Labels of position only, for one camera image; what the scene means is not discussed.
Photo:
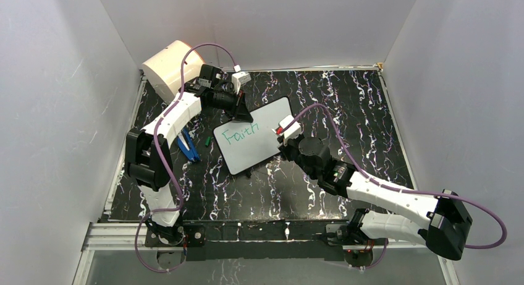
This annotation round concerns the small white whiteboard black frame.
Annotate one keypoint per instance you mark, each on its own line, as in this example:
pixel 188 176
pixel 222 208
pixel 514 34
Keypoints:
pixel 246 144

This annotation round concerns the aluminium frame rail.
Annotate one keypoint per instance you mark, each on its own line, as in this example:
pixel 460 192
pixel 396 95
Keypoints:
pixel 114 236

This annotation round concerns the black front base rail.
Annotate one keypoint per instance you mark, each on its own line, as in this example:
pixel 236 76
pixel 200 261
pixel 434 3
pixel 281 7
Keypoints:
pixel 345 248

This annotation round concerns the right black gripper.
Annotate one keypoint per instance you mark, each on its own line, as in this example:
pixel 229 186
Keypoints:
pixel 289 143

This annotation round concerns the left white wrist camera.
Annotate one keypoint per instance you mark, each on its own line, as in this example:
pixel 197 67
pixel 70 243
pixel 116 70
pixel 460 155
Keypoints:
pixel 239 78

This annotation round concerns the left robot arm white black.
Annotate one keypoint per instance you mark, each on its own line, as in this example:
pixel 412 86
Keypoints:
pixel 148 150

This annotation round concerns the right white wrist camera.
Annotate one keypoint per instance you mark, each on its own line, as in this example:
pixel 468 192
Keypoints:
pixel 288 129

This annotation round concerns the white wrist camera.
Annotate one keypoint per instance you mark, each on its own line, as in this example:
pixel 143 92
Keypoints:
pixel 288 129
pixel 239 78

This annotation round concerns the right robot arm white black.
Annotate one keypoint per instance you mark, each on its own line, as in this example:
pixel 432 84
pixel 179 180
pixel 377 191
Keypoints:
pixel 440 222

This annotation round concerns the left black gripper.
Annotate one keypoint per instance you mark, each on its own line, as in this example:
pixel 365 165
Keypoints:
pixel 239 110

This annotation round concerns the white cylindrical drum container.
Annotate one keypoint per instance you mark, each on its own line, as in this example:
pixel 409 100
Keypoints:
pixel 163 70

